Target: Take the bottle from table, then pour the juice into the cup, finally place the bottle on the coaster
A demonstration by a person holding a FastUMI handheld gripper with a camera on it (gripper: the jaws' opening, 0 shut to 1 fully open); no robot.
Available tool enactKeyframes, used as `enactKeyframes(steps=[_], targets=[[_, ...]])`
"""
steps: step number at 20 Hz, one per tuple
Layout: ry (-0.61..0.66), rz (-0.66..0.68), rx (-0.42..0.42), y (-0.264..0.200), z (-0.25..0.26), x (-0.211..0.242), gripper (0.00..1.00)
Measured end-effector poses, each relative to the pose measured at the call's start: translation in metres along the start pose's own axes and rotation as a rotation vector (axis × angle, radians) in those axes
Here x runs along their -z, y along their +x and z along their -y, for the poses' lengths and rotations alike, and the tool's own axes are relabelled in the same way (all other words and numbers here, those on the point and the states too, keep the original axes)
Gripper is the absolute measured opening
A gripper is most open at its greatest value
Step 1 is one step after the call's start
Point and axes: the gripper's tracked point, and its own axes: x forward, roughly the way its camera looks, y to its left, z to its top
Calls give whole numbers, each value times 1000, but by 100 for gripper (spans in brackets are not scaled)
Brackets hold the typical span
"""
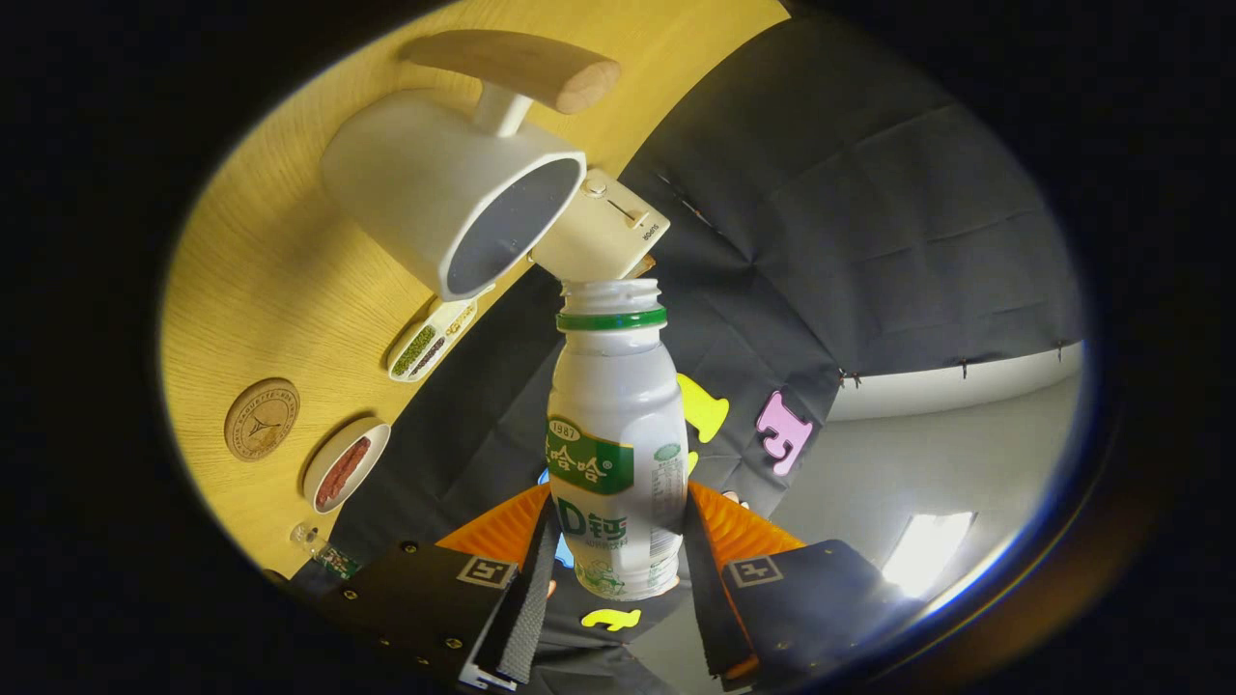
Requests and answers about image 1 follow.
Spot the round wooden coaster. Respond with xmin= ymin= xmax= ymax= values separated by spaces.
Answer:
xmin=224 ymin=377 xmax=301 ymax=462

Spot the white juice bottle green label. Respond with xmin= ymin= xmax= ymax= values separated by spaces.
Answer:
xmin=547 ymin=279 xmax=690 ymax=601

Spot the white cup wooden handle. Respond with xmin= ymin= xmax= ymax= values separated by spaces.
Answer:
xmin=320 ymin=29 xmax=622 ymax=303

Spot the white divided bean dish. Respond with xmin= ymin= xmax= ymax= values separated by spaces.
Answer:
xmin=387 ymin=297 xmax=479 ymax=383

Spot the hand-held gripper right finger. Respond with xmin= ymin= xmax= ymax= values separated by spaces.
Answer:
xmin=682 ymin=480 xmax=928 ymax=691

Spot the white round plate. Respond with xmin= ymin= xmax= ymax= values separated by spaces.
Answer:
xmin=303 ymin=417 xmax=392 ymax=514

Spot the red meat slice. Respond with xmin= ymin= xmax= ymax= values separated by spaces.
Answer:
xmin=316 ymin=452 xmax=360 ymax=510
xmin=336 ymin=436 xmax=373 ymax=488

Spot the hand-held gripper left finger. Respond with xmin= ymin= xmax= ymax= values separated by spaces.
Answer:
xmin=314 ymin=481 xmax=561 ymax=691

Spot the cream toaster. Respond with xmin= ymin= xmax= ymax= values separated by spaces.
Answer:
xmin=529 ymin=168 xmax=671 ymax=283

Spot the clear plastic water bottle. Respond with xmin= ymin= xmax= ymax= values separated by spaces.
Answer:
xmin=292 ymin=522 xmax=363 ymax=580

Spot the wooden table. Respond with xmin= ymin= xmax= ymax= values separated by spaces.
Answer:
xmin=159 ymin=0 xmax=793 ymax=580

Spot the ceiling light panel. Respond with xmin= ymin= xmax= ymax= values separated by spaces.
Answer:
xmin=884 ymin=512 xmax=976 ymax=599

